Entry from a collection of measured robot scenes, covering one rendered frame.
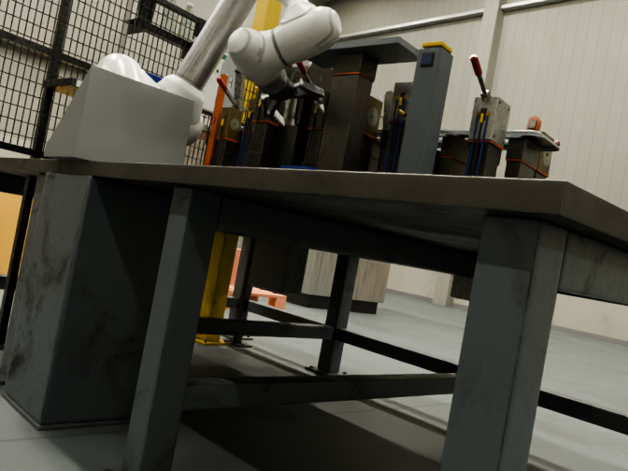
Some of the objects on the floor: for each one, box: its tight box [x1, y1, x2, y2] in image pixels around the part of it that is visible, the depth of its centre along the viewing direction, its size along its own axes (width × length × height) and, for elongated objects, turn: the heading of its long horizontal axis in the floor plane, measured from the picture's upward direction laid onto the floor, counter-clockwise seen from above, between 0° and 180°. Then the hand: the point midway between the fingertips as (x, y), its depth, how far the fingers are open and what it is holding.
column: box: [1, 172, 173, 431], centre depth 175 cm, size 31×31×66 cm
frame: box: [0, 173, 628, 471], centre depth 214 cm, size 256×161×66 cm, turn 126°
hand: (301, 114), depth 188 cm, fingers open, 13 cm apart
